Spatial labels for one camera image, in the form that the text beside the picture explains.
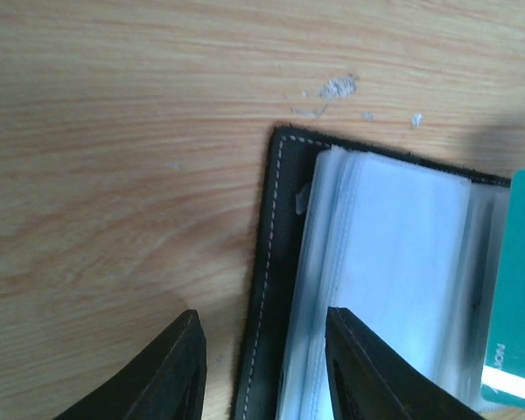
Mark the teal credit card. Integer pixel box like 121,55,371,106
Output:
480,169,525,409

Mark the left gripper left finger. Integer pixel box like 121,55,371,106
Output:
57,310,207,419

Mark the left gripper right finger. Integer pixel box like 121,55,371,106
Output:
325,307,482,420

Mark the black leather card holder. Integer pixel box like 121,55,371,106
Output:
232,126,510,419

